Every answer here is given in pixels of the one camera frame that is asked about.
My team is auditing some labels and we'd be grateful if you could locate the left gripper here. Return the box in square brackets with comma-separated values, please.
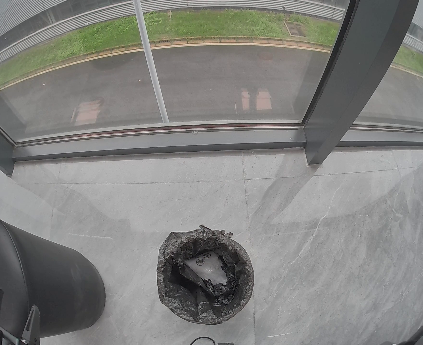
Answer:
[0, 288, 41, 345]

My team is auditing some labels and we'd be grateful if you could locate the black plastic bag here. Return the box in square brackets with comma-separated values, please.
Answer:
[156, 224, 255, 325]

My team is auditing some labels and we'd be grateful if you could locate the clear printed wrapper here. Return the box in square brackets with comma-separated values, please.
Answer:
[184, 252, 231, 287]

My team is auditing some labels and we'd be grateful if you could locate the window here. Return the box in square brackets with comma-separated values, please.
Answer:
[0, 0, 423, 177]

